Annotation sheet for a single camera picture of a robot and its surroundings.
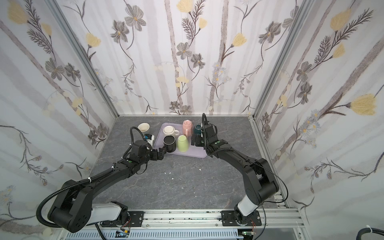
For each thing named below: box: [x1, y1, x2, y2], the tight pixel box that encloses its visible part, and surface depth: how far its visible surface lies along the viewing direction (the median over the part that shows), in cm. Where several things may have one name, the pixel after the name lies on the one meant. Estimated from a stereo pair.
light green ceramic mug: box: [177, 134, 189, 153], surface depth 97 cm
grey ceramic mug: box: [138, 122, 150, 133], surface depth 103 cm
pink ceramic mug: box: [182, 119, 193, 138], surface depth 104 cm
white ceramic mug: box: [163, 125, 180, 136], surface depth 103 cm
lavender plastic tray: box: [153, 122, 207, 158], surface depth 100 cm
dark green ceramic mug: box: [194, 124, 202, 135], surface depth 100 cm
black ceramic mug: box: [162, 135, 177, 153], surface depth 95 cm
